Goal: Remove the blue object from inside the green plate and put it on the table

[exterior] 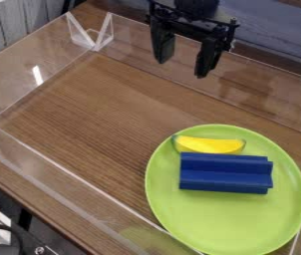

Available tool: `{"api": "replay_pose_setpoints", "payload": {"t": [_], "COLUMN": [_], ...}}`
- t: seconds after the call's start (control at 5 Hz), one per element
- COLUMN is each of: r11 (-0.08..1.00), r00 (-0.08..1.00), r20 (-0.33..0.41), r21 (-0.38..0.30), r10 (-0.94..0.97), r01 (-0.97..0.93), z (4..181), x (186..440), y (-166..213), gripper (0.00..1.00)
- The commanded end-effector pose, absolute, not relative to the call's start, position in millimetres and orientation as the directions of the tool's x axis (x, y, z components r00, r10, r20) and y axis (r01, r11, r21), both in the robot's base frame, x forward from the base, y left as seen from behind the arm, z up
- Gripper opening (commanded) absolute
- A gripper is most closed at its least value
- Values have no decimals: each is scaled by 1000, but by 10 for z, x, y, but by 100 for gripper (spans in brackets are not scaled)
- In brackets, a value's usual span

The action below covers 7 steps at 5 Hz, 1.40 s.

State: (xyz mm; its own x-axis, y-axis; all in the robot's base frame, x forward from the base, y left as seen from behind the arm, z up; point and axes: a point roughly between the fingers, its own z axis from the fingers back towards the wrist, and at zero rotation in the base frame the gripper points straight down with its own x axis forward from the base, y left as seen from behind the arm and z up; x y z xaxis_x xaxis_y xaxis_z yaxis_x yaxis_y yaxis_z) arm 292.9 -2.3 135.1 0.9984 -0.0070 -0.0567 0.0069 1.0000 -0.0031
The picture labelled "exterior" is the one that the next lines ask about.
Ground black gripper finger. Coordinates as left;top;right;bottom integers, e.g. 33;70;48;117
150;17;175;64
194;37;222;79

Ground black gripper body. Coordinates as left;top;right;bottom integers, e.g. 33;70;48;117
148;0;239;51

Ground blue ridged block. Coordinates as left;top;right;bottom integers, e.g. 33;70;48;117
179;152;273;194

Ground green round plate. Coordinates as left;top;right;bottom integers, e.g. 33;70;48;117
146;124;301;255

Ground yellow banana-shaped toy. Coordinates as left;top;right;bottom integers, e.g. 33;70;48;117
171;134;246;154

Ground black device with knob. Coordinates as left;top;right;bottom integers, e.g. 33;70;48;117
12;221;87;255

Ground clear acrylic barrier wall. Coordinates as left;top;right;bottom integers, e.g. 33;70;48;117
0;11;301;255

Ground black cable lower left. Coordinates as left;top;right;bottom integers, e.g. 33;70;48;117
0;223;25;255

